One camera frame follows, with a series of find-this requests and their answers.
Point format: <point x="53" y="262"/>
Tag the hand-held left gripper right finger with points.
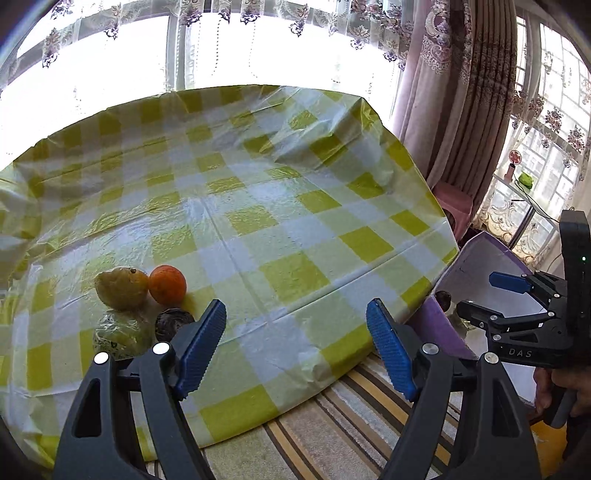
<point x="390" y="353"/>

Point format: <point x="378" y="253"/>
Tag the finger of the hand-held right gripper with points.
<point x="480" y="314"/>
<point x="508" y="281"/>

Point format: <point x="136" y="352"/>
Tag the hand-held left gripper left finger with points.
<point x="201" y="348"/>

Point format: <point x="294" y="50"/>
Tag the dark wrinkled passion fruit with stem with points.
<point x="444" y="300"/>

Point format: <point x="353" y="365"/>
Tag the purple cardboard box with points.
<point x="438" y="332"/>

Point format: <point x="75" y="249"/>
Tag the small orange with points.
<point x="167" y="285"/>

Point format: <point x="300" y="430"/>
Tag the small green fruit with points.
<point x="122" y="337"/>

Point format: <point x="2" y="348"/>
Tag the yellow-green pear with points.
<point x="120" y="288"/>

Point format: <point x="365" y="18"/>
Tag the person's right hand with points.
<point x="544" y="390"/>

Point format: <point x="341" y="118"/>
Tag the pink plastic stool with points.
<point x="455" y="207"/>

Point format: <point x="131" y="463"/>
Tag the striped towel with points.
<point x="323" y="429"/>

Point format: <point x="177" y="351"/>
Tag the small green object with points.
<point x="525" y="179"/>

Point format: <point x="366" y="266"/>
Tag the small red fan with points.
<point x="513" y="161"/>

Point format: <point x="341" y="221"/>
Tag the yellow checkered plastic tablecloth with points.
<point x="277" y="207"/>

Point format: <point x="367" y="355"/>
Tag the white lace curtain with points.
<point x="207" y="32"/>
<point x="558" y="124"/>

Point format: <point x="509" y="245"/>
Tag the pink embroidered curtain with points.
<point x="452" y="92"/>

